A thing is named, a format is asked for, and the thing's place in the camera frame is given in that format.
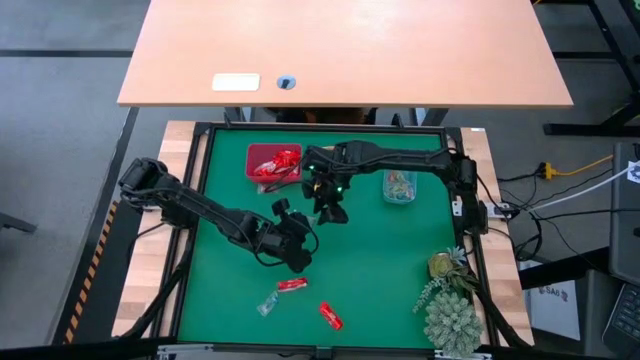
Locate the teal plastic bin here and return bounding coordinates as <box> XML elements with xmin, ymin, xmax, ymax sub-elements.
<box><xmin>382</xmin><ymin>168</ymin><xmax>419</xmax><ymax>205</ymax></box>

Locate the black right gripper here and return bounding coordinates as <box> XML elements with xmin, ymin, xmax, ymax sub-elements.
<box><xmin>301</xmin><ymin>142</ymin><xmax>354</xmax><ymax>226</ymax></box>

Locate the black stand foot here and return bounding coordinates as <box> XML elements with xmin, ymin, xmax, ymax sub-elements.
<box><xmin>0</xmin><ymin>211</ymin><xmax>39</xmax><ymax>234</ymax></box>

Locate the grey cabinet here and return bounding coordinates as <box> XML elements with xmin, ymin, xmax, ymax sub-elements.
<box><xmin>608</xmin><ymin>142</ymin><xmax>640</xmax><ymax>287</ymax></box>

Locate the black floor cable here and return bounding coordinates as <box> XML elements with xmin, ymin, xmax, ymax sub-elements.
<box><xmin>529</xmin><ymin>207</ymin><xmax>640</xmax><ymax>222</ymax></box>

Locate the white cable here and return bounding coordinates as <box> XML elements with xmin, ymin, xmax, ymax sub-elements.
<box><xmin>529</xmin><ymin>167</ymin><xmax>632</xmax><ymax>212</ymax></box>

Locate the white rectangular pad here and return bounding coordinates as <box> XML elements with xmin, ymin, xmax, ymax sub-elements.
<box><xmin>211</xmin><ymin>72</ymin><xmax>262</xmax><ymax>93</ymax></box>

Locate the pale bushy faux plant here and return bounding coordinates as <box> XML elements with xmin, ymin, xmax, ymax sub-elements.
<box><xmin>423</xmin><ymin>292</ymin><xmax>485</xmax><ymax>358</ymax></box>

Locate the green table mat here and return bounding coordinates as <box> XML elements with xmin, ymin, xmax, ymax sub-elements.
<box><xmin>177</xmin><ymin>128</ymin><xmax>459</xmax><ymax>351</ymax></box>

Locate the trailing faux succulent plant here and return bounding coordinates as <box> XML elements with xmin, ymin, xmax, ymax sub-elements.
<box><xmin>411</xmin><ymin>277</ymin><xmax>448</xmax><ymax>315</ymax></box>

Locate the orange wooden desk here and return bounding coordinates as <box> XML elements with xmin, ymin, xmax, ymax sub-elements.
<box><xmin>116</xmin><ymin>0</ymin><xmax>575</xmax><ymax>109</ymax></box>

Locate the black keyboard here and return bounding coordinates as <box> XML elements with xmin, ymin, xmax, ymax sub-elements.
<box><xmin>601</xmin><ymin>282</ymin><xmax>640</xmax><ymax>357</ymax></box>

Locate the green rosette faux succulent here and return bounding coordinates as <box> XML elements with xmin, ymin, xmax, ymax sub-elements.
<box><xmin>427</xmin><ymin>252</ymin><xmax>455</xmax><ymax>280</ymax></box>

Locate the dark spiky faux plant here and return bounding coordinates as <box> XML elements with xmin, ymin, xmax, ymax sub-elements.
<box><xmin>447</xmin><ymin>246</ymin><xmax>480</xmax><ymax>296</ymax></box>

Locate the black aluminium table frame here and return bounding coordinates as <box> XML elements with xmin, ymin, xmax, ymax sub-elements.
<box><xmin>112</xmin><ymin>121</ymin><xmax>534</xmax><ymax>360</ymax></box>

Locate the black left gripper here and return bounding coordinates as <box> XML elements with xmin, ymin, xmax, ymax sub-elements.
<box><xmin>269</xmin><ymin>213</ymin><xmax>319</xmax><ymax>274</ymax></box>

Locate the hazard-striped black floor plate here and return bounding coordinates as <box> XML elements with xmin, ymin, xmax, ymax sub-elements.
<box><xmin>52</xmin><ymin>199</ymin><xmax>144</xmax><ymax>346</ymax></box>

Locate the yellow extension cable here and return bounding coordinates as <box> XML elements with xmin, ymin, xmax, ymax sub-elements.
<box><xmin>538</xmin><ymin>154</ymin><xmax>614</xmax><ymax>181</ymax></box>

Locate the black desk leg frame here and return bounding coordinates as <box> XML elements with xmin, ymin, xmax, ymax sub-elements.
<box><xmin>542</xmin><ymin>0</ymin><xmax>640</xmax><ymax>137</ymax></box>

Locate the red plastic bin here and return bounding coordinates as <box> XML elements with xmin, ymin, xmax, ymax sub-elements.
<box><xmin>244</xmin><ymin>142</ymin><xmax>304</xmax><ymax>185</ymax></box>

